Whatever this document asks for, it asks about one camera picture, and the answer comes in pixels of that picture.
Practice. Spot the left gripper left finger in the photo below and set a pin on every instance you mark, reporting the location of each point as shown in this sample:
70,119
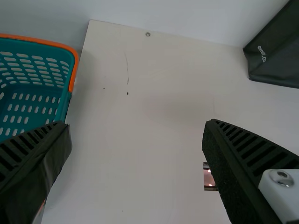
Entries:
25,168

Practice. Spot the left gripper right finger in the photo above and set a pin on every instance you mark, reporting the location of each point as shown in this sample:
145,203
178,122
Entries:
236,168

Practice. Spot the small square scanner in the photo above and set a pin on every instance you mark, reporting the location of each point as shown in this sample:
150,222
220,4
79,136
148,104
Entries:
208,177

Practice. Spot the teal shopping basket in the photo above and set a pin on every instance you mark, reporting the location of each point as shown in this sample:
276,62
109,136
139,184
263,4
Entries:
35,93

